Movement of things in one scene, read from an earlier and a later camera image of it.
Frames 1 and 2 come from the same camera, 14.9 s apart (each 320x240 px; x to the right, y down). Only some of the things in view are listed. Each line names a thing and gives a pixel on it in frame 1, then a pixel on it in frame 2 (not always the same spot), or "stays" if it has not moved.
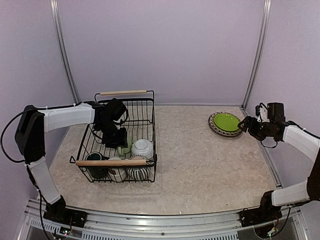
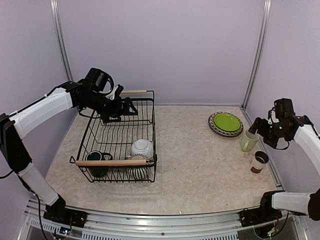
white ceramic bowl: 142,147 stays
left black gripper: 122,140 to 117,111
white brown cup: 117,174 to 259,161
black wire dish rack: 135,163 stays
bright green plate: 227,122 stays
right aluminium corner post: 258,66 stays
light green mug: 124,150 to 249,140
